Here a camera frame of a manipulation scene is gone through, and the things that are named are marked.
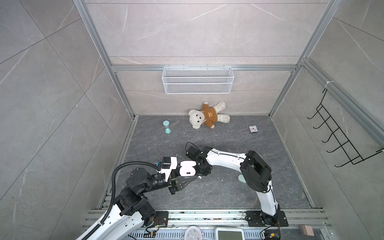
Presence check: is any white digital scale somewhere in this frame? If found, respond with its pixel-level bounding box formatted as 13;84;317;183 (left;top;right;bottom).
215;227;245;240

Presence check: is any small square clock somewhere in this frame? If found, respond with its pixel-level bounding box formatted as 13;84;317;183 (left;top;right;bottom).
249;125;259;133

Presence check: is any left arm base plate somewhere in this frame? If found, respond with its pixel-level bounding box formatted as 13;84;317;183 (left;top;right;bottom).
144;211;169;227

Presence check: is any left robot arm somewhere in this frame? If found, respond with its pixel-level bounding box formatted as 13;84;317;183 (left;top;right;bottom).
78;166;197;240

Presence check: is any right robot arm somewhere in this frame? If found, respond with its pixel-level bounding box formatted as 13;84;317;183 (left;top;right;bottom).
186;146;280;225

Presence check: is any green earbud charging case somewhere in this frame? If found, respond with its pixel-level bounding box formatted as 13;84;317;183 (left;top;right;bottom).
238;175;247;184

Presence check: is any white teddy bear brown shirt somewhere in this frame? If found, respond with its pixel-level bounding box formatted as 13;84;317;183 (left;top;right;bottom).
189;101;231;130

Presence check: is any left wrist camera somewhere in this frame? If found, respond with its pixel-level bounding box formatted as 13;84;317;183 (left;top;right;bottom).
156;157;178;182

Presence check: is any black wall hook rack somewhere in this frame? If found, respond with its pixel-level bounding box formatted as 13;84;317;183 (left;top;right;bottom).
307;89;384;168

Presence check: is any white wire mesh basket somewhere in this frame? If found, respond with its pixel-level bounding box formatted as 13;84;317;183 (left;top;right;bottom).
162;66;235;94

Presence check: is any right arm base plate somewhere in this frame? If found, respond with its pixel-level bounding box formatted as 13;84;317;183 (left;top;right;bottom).
245;211;289;227

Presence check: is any black corrugated cable hose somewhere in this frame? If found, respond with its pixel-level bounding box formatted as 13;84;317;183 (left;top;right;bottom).
80;161;160;240

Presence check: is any pink block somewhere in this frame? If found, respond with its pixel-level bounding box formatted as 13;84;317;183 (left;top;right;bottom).
300;225;315;237

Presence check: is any white earbud charging case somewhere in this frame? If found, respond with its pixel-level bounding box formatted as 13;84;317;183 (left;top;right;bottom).
179;161;197;177

